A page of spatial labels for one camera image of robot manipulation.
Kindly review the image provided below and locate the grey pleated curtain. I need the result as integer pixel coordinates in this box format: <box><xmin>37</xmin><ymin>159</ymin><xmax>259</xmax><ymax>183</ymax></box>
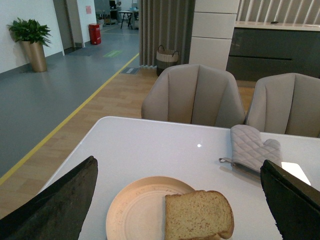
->
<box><xmin>138</xmin><ymin>0</ymin><xmax>196</xmax><ymax>66</ymax></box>

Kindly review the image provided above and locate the beige chair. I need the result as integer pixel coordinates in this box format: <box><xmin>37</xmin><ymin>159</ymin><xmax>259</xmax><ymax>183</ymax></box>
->
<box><xmin>245</xmin><ymin>73</ymin><xmax>320</xmax><ymax>138</ymax></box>
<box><xmin>141</xmin><ymin>64</ymin><xmax>246</xmax><ymax>128</ymax></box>

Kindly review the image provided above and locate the gold plant pot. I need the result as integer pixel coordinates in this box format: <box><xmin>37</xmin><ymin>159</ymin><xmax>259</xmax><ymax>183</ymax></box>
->
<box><xmin>21</xmin><ymin>41</ymin><xmax>47</xmax><ymax>73</ymax></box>

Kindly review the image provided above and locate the beige left chair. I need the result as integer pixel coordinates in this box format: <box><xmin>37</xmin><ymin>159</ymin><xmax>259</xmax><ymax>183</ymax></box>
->
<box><xmin>141</xmin><ymin>64</ymin><xmax>246</xmax><ymax>128</ymax></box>

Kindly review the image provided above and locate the woven basket with handles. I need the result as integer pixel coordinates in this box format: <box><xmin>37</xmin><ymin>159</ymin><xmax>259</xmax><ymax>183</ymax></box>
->
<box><xmin>156</xmin><ymin>44</ymin><xmax>180</xmax><ymax>76</ymax></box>

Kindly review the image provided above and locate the beige round plate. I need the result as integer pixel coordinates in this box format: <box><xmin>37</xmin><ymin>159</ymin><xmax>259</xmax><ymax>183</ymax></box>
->
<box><xmin>106</xmin><ymin>176</ymin><xmax>195</xmax><ymax>240</ymax></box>

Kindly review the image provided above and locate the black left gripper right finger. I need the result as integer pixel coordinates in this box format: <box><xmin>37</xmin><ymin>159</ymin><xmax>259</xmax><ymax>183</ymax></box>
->
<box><xmin>260</xmin><ymin>160</ymin><xmax>320</xmax><ymax>240</ymax></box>

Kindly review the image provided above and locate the distant black leg table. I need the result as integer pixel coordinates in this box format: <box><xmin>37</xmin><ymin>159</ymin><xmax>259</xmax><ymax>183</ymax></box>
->
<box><xmin>118</xmin><ymin>10</ymin><xmax>134</xmax><ymax>29</ymax></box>

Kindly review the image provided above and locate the grey quilted oven mitt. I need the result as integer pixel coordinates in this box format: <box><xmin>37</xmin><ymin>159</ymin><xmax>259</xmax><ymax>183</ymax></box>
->
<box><xmin>219</xmin><ymin>124</ymin><xmax>282</xmax><ymax>174</ymax></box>

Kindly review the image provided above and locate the green potted plant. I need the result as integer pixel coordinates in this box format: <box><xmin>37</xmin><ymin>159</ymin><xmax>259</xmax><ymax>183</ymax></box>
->
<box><xmin>7</xmin><ymin>17</ymin><xmax>51</xmax><ymax>47</ymax></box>

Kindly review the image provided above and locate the slice of toast bread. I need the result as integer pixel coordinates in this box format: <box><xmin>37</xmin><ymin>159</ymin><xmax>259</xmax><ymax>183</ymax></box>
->
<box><xmin>164</xmin><ymin>190</ymin><xmax>235</xmax><ymax>240</ymax></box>

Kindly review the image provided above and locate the beige right chair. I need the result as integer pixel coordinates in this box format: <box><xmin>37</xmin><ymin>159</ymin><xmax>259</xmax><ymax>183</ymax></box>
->
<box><xmin>245</xmin><ymin>73</ymin><xmax>320</xmax><ymax>138</ymax></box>

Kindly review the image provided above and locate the red bin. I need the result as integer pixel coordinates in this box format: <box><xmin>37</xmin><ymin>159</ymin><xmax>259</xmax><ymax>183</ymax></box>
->
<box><xmin>88</xmin><ymin>23</ymin><xmax>102</xmax><ymax>45</ymax></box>

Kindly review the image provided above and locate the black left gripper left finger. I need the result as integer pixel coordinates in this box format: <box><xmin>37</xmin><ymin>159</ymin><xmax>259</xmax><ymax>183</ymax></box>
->
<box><xmin>0</xmin><ymin>156</ymin><xmax>98</xmax><ymax>240</ymax></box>

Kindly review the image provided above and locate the grey cabinet counter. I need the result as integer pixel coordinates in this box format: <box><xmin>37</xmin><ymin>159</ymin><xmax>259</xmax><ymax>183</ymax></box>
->
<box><xmin>226</xmin><ymin>24</ymin><xmax>320</xmax><ymax>82</ymax></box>

